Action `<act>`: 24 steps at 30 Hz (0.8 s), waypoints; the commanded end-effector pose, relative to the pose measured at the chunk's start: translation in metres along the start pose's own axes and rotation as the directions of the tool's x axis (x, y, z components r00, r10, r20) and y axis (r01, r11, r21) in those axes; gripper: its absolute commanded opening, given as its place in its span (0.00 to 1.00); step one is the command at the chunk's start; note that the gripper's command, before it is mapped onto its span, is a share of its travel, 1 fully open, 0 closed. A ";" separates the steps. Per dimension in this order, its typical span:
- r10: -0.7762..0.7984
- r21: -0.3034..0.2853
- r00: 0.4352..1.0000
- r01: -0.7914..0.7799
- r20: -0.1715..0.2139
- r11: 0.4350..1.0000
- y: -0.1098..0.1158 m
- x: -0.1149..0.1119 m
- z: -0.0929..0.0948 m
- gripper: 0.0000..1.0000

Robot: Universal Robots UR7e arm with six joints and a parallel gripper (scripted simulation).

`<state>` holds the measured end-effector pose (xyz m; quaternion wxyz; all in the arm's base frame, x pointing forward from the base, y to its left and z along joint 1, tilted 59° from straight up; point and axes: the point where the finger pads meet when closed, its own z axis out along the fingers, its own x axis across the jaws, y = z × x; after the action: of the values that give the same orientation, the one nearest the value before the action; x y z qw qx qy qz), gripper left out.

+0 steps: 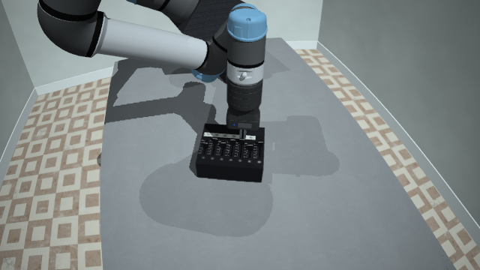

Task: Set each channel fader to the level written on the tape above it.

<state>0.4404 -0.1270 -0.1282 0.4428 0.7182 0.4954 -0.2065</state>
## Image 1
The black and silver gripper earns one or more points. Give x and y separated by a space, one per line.
244 95

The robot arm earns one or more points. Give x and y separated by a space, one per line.
241 40

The black lighting desk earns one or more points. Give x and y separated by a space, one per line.
229 157

